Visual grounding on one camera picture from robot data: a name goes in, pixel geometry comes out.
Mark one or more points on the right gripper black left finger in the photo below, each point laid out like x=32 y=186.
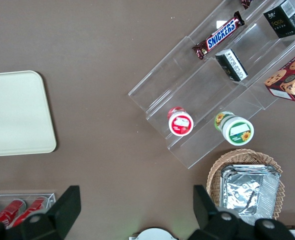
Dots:
x=60 y=215

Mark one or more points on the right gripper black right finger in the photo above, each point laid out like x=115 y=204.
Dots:
x=212 y=222

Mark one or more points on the light wicker basket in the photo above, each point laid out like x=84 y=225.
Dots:
x=213 y=180

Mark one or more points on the beige rectangular tray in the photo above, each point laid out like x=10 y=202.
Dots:
x=17 y=112

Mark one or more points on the clear acrylic bottle rack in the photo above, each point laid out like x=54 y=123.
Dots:
x=50 y=197

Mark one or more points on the aluminium foil container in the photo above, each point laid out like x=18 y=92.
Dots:
x=247 y=192

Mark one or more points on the green sunflower yogurt cup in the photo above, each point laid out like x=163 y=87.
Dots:
x=238 y=131

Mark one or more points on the red strawberry yogurt cup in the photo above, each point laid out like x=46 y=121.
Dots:
x=181 y=124

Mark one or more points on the clear acrylic stepped shelf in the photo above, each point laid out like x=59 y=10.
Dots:
x=187 y=75

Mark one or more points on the small black carton box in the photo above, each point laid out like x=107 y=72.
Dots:
x=231 y=65
x=283 y=20

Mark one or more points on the red chocolate chip cookie box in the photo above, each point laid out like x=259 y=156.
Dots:
x=290 y=80

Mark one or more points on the Snickers chocolate bar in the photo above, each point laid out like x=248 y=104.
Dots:
x=246 y=3
x=220 y=36

